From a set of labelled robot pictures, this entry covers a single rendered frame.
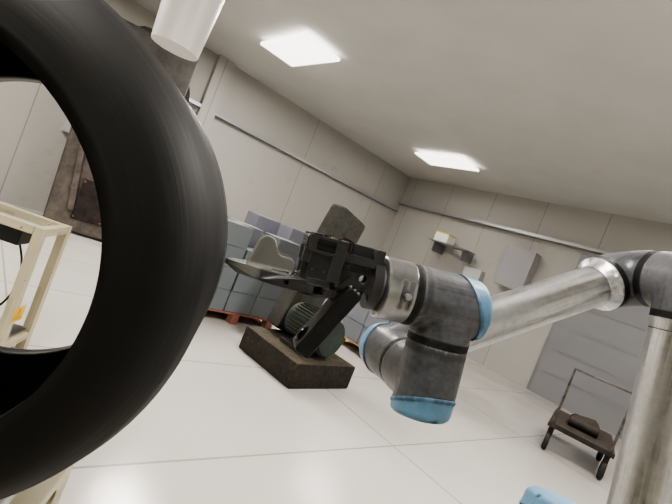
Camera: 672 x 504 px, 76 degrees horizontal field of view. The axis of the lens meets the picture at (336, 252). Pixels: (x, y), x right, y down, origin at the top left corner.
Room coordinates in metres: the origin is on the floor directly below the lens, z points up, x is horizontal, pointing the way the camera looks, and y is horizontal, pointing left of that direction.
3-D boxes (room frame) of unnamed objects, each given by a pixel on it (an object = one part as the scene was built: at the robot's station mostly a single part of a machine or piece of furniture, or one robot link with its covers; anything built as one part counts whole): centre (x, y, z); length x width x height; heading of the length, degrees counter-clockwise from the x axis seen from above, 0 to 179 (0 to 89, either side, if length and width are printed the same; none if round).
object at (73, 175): (6.50, 3.51, 1.59); 1.63 x 1.48 x 3.18; 132
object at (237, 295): (5.04, 1.02, 0.55); 1.07 x 0.71 x 1.09; 133
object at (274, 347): (4.15, -0.02, 0.83); 0.95 x 0.94 x 1.67; 40
